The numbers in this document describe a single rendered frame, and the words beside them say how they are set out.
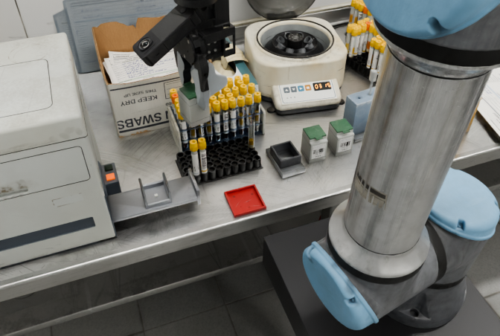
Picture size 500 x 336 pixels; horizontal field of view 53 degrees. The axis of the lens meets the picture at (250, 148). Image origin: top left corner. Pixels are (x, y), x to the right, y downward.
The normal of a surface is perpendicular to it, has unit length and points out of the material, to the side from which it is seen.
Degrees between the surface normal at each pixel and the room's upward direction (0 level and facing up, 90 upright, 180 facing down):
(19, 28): 90
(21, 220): 90
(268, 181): 0
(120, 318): 0
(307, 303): 4
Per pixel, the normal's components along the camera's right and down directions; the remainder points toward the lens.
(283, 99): 0.08, -0.40
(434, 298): -0.03, 0.46
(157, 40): -0.39, -0.46
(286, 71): 0.19, 0.65
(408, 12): -0.84, 0.26
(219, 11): 0.55, 0.56
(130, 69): 0.00, -0.75
